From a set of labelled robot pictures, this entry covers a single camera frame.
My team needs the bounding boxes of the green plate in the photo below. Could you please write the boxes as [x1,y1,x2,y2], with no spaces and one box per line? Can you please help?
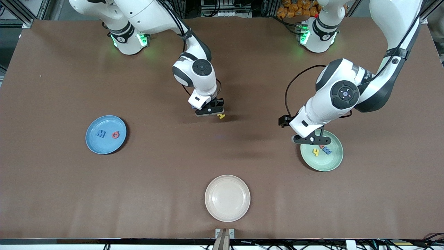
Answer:
[300,134,344,172]

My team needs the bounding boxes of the beige plate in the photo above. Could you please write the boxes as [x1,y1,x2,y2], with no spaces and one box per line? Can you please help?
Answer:
[205,175,251,223]

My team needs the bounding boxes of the blue plate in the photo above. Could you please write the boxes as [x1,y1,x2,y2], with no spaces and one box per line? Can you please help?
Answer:
[85,115,127,155]

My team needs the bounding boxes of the white equipment rack strip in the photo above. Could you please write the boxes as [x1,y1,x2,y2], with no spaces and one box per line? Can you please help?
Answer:
[200,0,252,18]

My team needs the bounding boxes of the orange snack bags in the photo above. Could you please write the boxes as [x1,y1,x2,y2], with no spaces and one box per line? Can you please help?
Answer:
[276,0,319,18]

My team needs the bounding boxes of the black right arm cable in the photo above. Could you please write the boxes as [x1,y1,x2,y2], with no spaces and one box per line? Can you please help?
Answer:
[156,0,223,101]

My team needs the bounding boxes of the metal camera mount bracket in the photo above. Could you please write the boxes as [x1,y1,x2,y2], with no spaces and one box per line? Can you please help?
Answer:
[212,228,235,250]

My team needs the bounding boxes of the aluminium frame profile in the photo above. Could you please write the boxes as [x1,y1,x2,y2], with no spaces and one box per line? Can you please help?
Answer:
[420,0,444,25]
[0,0,47,29]

